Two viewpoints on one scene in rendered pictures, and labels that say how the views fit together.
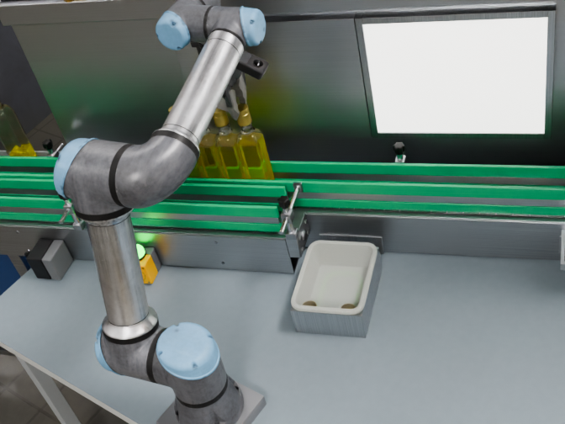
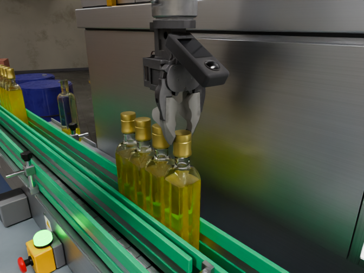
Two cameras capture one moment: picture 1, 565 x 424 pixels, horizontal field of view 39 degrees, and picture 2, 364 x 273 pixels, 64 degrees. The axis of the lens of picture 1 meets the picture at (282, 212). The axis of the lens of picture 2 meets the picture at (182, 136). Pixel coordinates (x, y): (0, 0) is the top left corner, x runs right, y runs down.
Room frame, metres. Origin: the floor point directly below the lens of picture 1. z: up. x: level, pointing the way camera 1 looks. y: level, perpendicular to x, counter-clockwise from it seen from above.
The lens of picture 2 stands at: (1.15, -0.16, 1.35)
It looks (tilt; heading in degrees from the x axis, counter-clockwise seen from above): 21 degrees down; 22
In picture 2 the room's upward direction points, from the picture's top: straight up
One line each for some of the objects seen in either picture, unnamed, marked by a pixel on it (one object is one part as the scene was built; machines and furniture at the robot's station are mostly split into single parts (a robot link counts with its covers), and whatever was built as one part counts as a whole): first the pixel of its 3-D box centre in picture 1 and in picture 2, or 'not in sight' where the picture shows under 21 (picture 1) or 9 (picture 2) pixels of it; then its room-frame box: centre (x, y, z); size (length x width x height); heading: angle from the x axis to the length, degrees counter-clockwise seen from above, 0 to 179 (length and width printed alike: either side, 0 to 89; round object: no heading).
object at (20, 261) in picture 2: not in sight; (26, 262); (1.53, 0.42, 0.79); 0.04 x 0.03 x 0.04; 65
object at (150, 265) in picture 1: (141, 266); (45, 254); (1.58, 0.40, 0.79); 0.07 x 0.07 x 0.07; 65
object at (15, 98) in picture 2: not in sight; (15, 99); (2.10, 1.06, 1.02); 0.06 x 0.06 x 0.28; 65
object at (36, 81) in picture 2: not in sight; (43, 114); (3.49, 2.48, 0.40); 1.08 x 0.66 x 0.80; 48
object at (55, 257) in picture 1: (50, 259); (12, 207); (1.69, 0.65, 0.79); 0.08 x 0.08 x 0.08; 65
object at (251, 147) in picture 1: (256, 163); (182, 212); (1.62, 0.03, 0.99); 0.06 x 0.06 x 0.21; 64
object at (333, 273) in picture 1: (337, 286); not in sight; (1.32, -0.08, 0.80); 0.22 x 0.17 x 0.09; 155
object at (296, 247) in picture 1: (298, 234); not in sight; (1.47, -0.03, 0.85); 0.09 x 0.04 x 0.07; 155
